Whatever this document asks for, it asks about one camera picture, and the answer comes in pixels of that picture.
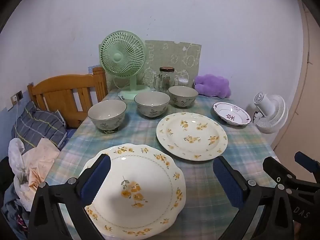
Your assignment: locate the deep yellow floral plate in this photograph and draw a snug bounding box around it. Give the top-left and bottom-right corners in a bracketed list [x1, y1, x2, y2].
[156, 112, 228, 161]

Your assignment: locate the glass jar mug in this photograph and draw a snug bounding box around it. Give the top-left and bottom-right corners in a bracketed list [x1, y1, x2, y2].
[153, 67, 175, 93]

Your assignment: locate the wall socket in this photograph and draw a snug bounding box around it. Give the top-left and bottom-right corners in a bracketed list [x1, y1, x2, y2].
[10, 91, 23, 105]

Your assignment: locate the grey floral bowl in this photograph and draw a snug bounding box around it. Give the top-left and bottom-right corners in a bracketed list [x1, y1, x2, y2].
[134, 91, 171, 118]
[168, 86, 199, 108]
[88, 99, 127, 133]

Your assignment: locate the peach cloth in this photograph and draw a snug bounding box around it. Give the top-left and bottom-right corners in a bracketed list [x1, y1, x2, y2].
[22, 139, 60, 188]

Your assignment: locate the green desk fan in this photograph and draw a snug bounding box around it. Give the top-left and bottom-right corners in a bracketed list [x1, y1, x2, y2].
[99, 31, 151, 100]

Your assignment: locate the thin white cable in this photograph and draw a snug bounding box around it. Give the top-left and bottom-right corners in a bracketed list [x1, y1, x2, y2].
[14, 100, 19, 140]

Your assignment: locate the beige door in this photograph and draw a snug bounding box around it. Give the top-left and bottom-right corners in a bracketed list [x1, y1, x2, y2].
[271, 0, 320, 165]

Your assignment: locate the white cloth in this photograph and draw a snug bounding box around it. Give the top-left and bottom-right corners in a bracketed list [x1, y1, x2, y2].
[8, 138, 33, 200]

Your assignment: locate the white fan power cable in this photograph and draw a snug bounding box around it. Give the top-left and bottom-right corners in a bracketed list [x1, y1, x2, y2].
[114, 76, 132, 99]

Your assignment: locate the white standing fan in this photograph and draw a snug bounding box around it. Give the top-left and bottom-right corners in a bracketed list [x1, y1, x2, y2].
[246, 92, 289, 134]

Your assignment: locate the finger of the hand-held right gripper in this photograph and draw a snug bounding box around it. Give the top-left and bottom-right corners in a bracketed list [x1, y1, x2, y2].
[262, 156, 320, 195]
[294, 151, 320, 174]

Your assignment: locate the plaid tablecloth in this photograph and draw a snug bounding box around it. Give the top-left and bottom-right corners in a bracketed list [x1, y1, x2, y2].
[44, 89, 282, 240]

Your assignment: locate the purple plush toy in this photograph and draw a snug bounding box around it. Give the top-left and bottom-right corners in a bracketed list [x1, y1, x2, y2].
[194, 74, 232, 98]

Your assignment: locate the red-rimmed floral plate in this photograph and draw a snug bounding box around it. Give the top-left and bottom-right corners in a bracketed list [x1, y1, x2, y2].
[213, 102, 251, 126]

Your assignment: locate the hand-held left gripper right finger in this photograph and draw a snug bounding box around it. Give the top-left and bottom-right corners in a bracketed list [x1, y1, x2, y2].
[212, 156, 295, 240]

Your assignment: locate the wooden bed headboard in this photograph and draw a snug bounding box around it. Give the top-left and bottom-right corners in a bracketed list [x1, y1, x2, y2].
[27, 67, 108, 129]

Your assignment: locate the large yellow floral plate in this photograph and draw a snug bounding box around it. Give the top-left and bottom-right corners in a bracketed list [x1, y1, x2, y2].
[79, 143, 187, 236]

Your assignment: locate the green printed board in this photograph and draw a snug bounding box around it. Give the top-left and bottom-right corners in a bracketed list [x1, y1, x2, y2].
[143, 40, 202, 88]

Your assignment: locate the black fan cable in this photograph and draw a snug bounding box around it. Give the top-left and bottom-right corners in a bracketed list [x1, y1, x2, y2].
[251, 110, 263, 124]

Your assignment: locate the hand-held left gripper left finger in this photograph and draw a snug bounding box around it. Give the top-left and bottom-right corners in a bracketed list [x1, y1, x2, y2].
[27, 153, 112, 240]

